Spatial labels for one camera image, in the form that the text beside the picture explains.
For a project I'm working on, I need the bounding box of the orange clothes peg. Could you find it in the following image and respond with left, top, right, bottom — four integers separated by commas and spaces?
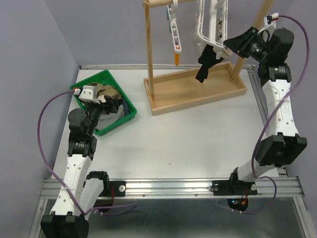
174, 53, 180, 66

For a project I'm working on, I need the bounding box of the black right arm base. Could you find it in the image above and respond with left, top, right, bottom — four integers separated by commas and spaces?
211, 168, 258, 196

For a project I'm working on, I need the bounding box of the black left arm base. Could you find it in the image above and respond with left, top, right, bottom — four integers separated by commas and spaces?
85, 171, 126, 197

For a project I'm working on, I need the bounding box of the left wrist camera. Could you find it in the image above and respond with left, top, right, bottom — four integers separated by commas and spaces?
74, 85, 106, 104

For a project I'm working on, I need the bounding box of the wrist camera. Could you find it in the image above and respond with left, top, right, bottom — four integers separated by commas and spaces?
74, 85, 106, 104
258, 12, 279, 33

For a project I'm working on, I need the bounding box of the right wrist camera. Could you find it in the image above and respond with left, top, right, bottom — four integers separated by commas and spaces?
258, 12, 279, 33

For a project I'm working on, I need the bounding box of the white straight clip hanger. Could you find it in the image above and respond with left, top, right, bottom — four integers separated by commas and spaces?
166, 0, 182, 55

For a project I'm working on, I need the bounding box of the blue striped underwear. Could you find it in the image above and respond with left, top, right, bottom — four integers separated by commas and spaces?
122, 98, 130, 117

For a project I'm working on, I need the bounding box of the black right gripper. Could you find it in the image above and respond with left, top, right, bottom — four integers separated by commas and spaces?
222, 26, 271, 63

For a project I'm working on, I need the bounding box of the wooden clothes rack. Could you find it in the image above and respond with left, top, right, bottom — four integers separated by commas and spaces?
142, 0, 275, 116

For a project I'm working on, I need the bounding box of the white rectangular clip hanger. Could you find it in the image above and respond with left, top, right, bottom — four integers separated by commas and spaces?
194, 0, 232, 60

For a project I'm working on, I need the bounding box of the grey underwear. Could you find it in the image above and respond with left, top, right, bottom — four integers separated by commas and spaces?
96, 111, 124, 130

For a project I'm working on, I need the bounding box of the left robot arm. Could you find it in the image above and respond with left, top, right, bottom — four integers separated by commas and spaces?
41, 102, 110, 238

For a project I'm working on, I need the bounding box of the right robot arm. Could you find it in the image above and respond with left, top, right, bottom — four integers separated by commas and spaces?
224, 27, 307, 193

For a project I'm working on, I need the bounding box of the green plastic tray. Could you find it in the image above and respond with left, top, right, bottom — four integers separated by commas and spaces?
69, 69, 137, 136

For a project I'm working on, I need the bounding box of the aluminium mounting rail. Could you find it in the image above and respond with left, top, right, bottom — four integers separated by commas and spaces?
40, 177, 305, 200

